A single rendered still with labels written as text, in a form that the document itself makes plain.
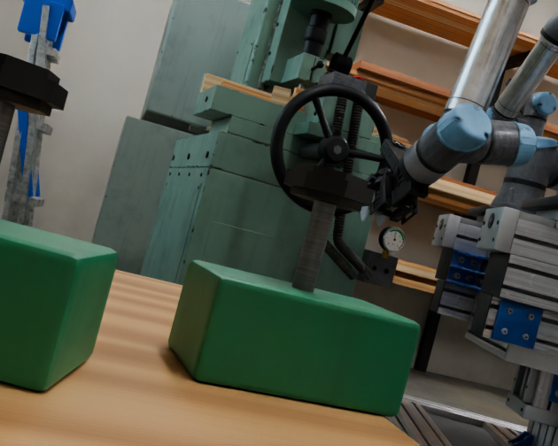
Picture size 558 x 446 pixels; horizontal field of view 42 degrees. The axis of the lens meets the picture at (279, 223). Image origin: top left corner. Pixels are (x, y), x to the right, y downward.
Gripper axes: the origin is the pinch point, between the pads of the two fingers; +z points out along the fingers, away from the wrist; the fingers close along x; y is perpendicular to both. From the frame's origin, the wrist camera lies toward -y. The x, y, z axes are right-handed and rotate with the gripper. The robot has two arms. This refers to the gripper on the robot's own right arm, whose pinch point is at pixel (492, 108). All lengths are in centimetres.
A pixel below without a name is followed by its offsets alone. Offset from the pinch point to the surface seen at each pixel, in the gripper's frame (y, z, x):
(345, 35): -7, -33, -68
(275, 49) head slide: 3, -43, -90
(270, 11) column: -9, -34, -91
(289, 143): 30, -68, -89
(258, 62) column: 5, -34, -93
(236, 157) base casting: 35, -69, -101
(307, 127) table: 27, -78, -87
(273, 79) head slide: 11, -44, -90
